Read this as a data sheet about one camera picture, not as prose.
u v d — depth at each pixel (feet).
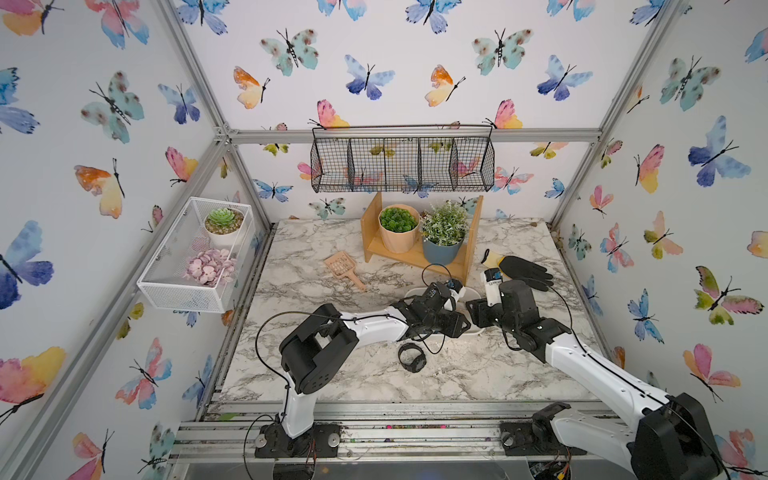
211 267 2.05
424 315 2.29
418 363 2.72
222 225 2.35
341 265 3.54
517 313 2.05
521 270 3.47
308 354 1.62
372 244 3.42
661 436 1.27
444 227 2.91
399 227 3.11
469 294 2.65
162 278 2.02
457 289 2.60
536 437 2.19
